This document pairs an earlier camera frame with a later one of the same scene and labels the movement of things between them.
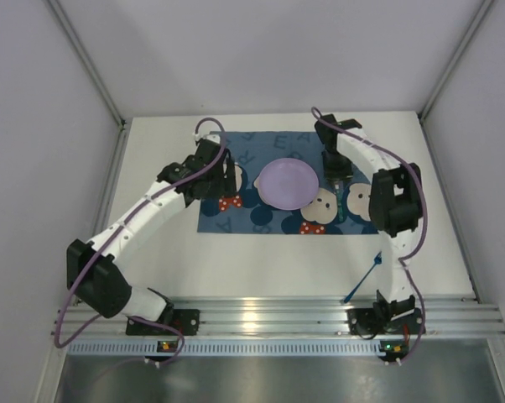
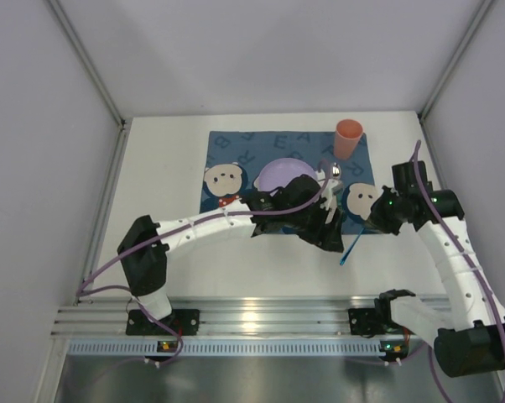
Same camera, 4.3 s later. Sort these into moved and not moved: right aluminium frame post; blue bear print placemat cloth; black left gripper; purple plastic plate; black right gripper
Moved: black left gripper; black right gripper
Not moved: purple plastic plate; blue bear print placemat cloth; right aluminium frame post
